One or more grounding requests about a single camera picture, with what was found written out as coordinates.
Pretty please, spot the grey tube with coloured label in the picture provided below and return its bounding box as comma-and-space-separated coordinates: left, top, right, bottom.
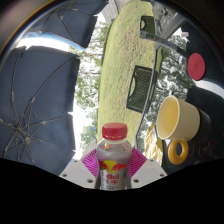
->
140, 29, 174, 48

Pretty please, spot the clear red-capped drink bottle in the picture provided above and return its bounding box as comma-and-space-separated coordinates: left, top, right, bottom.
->
95, 122, 133, 191

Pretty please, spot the large dark blue patio umbrella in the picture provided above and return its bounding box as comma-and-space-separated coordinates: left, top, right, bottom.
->
0, 45, 82, 176

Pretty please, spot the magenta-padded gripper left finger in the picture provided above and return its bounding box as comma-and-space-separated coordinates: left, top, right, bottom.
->
59, 148, 99, 189

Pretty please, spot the flat round red coaster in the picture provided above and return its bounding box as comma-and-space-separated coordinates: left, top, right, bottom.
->
187, 52, 205, 81

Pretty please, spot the dark wicker chair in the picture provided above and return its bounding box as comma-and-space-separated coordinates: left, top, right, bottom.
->
139, 15, 157, 39
125, 65, 158, 114

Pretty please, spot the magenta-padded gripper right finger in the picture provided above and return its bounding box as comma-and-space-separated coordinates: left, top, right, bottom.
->
128, 148, 168, 188

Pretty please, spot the cream mug with yellow handle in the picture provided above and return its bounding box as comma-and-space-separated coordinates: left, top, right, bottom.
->
156, 95, 202, 165

